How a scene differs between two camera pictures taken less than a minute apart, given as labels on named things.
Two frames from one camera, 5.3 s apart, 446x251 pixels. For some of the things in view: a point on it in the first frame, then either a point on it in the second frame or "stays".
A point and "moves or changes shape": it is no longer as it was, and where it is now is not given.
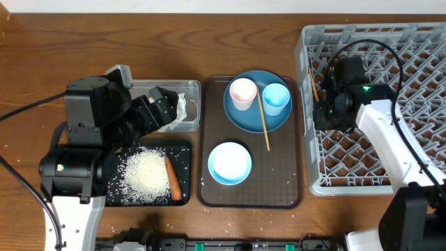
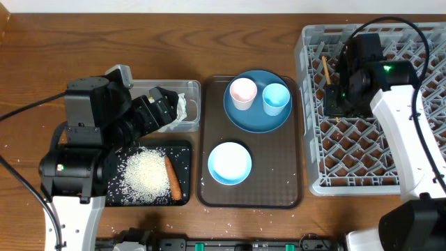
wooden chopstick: (264, 118) moves or changes shape
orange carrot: (174, 180) stays
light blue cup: (274, 97) stays
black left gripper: (165, 114) stays
